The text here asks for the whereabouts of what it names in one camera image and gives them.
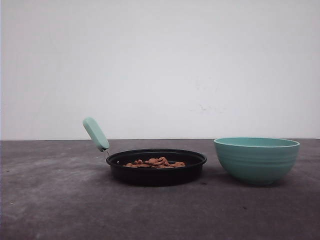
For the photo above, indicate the brown beef cubes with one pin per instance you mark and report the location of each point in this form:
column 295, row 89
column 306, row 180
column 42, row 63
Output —
column 155, row 163

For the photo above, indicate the black pan with green handle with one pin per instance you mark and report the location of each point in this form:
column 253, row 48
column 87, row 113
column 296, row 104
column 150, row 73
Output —
column 156, row 176

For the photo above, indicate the teal ceramic bowl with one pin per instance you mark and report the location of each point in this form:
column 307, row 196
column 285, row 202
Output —
column 257, row 160

